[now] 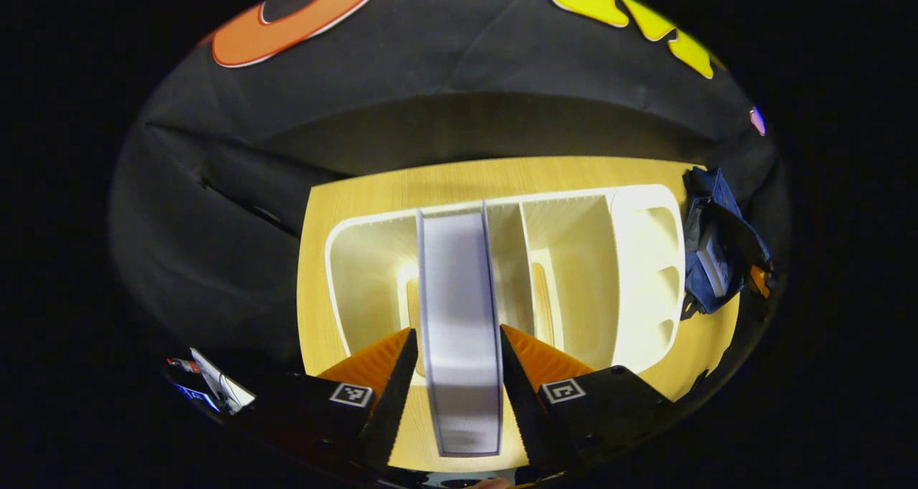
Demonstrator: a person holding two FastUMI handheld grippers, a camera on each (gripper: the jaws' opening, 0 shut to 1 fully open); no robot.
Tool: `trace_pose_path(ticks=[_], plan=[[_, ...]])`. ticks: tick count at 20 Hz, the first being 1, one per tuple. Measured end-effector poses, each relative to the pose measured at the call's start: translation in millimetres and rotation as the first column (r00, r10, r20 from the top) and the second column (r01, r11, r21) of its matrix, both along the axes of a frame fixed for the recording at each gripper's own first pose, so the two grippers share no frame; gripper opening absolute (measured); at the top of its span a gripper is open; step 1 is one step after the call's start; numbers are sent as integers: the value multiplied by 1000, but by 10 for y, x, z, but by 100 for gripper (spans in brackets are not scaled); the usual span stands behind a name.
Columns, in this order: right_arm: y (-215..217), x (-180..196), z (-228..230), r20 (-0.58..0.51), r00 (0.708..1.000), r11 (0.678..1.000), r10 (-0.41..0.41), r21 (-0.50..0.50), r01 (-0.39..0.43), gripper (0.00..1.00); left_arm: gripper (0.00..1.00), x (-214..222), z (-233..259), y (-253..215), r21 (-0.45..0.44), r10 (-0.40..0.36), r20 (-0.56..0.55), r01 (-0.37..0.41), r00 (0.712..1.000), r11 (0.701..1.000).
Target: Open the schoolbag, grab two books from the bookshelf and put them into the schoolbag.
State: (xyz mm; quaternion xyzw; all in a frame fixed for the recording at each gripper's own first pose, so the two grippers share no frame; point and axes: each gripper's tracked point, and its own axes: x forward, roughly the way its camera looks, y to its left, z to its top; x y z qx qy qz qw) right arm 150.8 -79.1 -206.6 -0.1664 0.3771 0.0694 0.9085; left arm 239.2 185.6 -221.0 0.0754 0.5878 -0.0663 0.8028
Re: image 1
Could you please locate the blue and white object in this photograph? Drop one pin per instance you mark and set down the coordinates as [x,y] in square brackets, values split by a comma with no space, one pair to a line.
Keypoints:
[222,388]

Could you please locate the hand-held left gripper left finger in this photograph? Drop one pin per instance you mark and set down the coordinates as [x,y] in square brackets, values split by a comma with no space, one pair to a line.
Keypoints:
[391,403]

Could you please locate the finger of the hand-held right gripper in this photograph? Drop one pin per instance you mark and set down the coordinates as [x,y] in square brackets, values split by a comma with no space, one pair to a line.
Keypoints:
[760,279]

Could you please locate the blue schoolbag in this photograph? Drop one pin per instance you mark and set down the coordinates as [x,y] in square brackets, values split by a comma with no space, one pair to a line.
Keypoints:
[699,202]

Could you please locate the white plastic bookshelf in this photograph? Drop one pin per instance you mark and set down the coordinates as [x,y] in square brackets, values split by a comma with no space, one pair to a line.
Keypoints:
[574,274]

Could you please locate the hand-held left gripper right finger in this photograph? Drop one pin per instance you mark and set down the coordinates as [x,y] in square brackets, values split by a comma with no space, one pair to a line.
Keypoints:
[527,403]

